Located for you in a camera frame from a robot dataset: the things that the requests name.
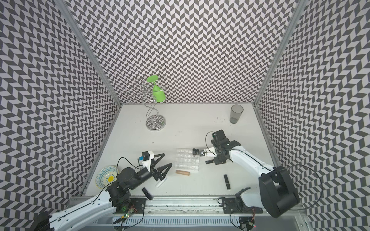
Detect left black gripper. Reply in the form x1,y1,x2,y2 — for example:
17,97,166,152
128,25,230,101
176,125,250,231
129,154,172,192

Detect clear acrylic lipstick organizer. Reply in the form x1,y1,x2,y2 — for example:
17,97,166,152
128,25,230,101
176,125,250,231
175,148,200,173

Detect brown lipstick tube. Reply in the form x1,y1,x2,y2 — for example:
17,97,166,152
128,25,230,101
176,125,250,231
175,169,190,176

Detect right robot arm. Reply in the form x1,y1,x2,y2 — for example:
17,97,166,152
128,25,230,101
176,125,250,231
204,130,300,218

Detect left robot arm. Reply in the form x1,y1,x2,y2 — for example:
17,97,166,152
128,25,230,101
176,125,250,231
28,151,172,231

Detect clear white lip tube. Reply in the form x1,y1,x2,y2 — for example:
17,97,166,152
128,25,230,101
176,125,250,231
156,178,168,188

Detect yellow patterned plate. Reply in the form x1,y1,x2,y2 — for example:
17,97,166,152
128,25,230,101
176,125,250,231
95,166,118,189

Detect grey transparent tumbler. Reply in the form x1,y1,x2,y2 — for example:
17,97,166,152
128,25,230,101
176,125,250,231
229,105,244,124

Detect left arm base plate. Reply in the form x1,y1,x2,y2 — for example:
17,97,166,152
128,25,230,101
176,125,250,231
112,197,147,214

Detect aluminium front rail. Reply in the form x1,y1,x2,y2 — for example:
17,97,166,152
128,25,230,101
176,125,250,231
62,195,307,217

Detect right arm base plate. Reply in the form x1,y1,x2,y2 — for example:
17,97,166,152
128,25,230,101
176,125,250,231
217,197,263,214

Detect chrome wire stand green leaves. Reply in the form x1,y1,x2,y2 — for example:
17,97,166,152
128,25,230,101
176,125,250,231
123,75,166,132

